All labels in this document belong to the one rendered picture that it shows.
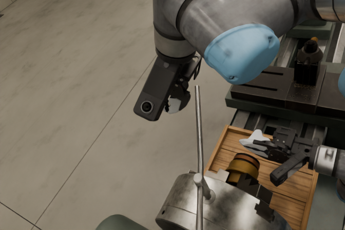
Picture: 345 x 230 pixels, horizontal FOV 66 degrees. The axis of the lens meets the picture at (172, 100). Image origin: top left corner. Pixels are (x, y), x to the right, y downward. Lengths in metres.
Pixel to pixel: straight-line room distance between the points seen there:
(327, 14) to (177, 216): 0.48
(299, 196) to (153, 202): 1.29
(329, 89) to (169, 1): 0.88
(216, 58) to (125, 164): 2.08
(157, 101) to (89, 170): 2.07
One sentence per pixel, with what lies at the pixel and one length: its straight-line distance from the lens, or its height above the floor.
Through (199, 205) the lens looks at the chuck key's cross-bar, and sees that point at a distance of 0.54.
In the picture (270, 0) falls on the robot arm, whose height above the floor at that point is 1.64.
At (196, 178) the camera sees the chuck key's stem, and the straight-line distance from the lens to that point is 0.55.
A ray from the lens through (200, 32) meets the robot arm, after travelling 0.32.
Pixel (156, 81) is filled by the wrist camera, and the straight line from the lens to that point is 0.47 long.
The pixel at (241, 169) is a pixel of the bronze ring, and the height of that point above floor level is 1.12.
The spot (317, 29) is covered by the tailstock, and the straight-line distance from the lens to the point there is 1.51.
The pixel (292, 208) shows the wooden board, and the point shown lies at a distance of 0.98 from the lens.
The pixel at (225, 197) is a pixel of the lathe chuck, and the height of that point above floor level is 1.24.
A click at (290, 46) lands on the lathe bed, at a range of 1.50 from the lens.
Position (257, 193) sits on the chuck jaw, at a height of 1.19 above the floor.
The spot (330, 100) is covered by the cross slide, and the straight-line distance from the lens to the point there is 1.11.
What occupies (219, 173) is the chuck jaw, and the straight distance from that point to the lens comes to 0.79.
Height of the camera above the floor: 1.80
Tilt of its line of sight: 44 degrees down
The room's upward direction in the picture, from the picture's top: 24 degrees counter-clockwise
